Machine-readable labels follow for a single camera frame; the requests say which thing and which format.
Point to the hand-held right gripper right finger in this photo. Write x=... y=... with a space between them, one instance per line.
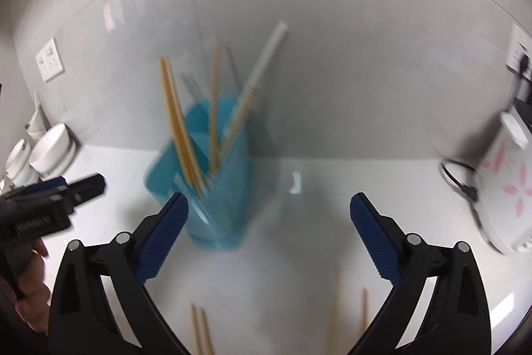
x=376 y=238

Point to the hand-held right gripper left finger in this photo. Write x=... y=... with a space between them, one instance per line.
x=162 y=238

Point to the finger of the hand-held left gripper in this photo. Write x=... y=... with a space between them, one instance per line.
x=87 y=188
x=48 y=186

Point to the pale patterned wooden chopstick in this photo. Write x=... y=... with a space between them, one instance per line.
x=365 y=309

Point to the blue plastic utensil holder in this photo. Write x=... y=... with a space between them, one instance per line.
x=232 y=205

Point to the person's left hand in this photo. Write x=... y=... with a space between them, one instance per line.
x=35 y=296

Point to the plain white bowl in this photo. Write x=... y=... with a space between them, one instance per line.
x=68 y=163
x=50 y=147

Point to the white patterned bowl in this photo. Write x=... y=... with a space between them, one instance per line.
x=18 y=163

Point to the white ceramic ladle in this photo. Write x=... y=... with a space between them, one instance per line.
x=37 y=122

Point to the white floral rice cooker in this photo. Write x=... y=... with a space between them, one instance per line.
x=503 y=193

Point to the black power plug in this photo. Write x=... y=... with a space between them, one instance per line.
x=525 y=66

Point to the white wall socket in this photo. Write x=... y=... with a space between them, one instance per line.
x=515 y=47
x=49 y=62

